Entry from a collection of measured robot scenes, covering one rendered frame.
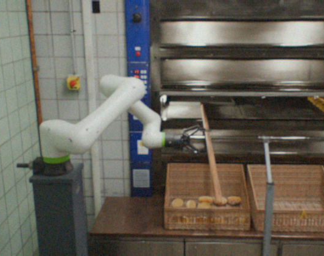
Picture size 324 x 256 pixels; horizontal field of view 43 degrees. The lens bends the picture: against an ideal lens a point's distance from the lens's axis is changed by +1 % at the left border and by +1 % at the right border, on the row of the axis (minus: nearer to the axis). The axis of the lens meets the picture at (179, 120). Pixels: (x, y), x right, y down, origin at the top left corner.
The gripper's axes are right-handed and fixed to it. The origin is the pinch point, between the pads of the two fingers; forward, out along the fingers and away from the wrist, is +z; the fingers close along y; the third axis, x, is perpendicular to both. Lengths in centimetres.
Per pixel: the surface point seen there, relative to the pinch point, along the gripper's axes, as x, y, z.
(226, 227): -4, 60, 13
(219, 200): 79, 0, 1
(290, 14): -54, -72, 56
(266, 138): -14.4, 3.2, 37.1
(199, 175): -47, 43, -4
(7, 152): -2, 9, -123
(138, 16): -48, -71, -46
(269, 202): 7, 36, 37
